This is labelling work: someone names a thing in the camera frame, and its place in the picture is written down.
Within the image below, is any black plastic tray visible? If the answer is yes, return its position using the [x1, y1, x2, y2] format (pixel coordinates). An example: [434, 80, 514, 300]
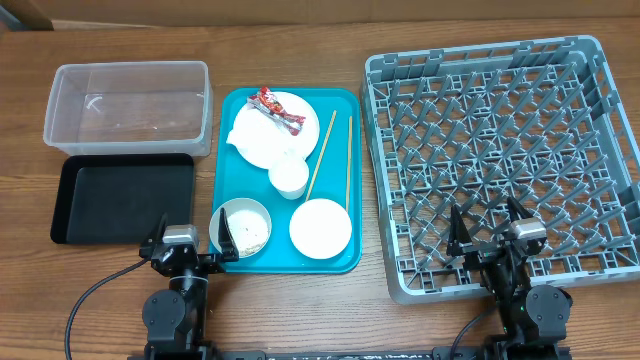
[50, 154, 195, 245]

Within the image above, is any white napkin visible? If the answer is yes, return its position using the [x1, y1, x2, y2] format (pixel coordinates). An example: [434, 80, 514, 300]
[226, 104, 294, 169]

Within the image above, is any rice pile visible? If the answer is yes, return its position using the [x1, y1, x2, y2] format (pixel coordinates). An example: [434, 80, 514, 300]
[227, 210, 270, 258]

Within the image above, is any wooden chopstick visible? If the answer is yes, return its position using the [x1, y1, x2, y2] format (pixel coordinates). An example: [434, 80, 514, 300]
[305, 110, 337, 202]
[345, 116, 353, 214]

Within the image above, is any white cup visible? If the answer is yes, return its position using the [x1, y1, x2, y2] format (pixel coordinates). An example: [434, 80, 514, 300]
[268, 156, 310, 200]

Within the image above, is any grey dishwasher rack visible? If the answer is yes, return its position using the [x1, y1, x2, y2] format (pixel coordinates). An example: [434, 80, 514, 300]
[361, 35, 639, 304]

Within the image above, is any white pink-rimmed bowl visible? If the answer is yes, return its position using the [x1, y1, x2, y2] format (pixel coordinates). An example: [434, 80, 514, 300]
[289, 199, 352, 260]

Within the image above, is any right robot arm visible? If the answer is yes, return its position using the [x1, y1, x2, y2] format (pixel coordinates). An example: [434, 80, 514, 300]
[447, 197, 573, 359]

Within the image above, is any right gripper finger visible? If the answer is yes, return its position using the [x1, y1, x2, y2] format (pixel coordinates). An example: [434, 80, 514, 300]
[507, 196, 533, 222]
[448, 205, 472, 245]

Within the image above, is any red snack wrapper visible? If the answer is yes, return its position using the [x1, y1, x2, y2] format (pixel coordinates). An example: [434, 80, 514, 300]
[247, 87, 306, 136]

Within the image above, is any large white plate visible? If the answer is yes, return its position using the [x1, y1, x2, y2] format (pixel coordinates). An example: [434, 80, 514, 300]
[232, 90, 321, 170]

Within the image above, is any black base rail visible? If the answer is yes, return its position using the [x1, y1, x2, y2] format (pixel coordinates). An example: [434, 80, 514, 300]
[127, 345, 572, 360]

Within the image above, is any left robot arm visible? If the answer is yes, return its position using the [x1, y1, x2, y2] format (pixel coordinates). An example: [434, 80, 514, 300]
[139, 212, 239, 360]

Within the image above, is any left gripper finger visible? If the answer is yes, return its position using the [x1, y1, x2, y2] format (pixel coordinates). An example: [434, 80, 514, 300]
[218, 207, 239, 256]
[141, 213, 167, 246]

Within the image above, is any clear plastic bin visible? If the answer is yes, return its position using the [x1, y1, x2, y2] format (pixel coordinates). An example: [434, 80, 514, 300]
[43, 61, 213, 157]

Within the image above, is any grey bowl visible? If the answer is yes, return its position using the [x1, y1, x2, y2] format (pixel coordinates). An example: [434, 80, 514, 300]
[209, 198, 272, 257]

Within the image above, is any teal serving tray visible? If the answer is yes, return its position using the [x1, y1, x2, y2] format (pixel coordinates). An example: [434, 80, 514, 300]
[212, 88, 363, 274]

